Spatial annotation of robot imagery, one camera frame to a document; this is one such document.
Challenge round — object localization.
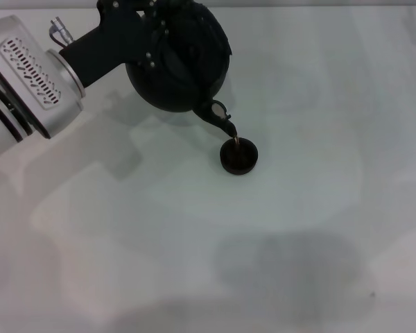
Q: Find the silver cable connector plug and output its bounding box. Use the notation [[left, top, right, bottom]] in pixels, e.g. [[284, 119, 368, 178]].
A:
[[49, 16, 74, 46]]

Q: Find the small black teacup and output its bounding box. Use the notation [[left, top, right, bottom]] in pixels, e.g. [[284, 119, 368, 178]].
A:
[[219, 137, 259, 176]]

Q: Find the black round teapot with handle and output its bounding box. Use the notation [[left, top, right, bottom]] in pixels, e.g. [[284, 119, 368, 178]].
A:
[[124, 0, 241, 138]]

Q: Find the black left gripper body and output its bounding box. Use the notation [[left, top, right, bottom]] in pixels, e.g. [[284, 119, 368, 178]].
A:
[[58, 8, 154, 89]]

